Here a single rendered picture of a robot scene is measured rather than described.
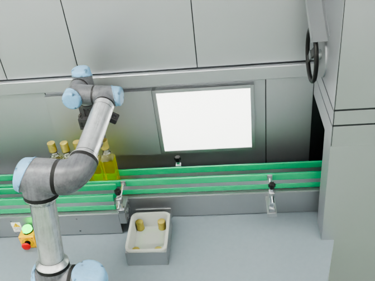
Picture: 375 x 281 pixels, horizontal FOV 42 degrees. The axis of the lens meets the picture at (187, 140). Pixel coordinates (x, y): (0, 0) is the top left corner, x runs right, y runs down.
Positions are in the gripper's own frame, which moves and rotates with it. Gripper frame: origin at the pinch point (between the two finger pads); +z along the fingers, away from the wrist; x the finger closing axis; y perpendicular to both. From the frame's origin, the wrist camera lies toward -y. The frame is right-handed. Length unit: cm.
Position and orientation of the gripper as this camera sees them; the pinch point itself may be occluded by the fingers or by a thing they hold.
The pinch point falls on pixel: (103, 141)
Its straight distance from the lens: 211.5
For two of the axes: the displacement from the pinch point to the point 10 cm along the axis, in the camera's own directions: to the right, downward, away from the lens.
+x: -1.5, 5.9, -7.9
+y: -9.8, -0.1, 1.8
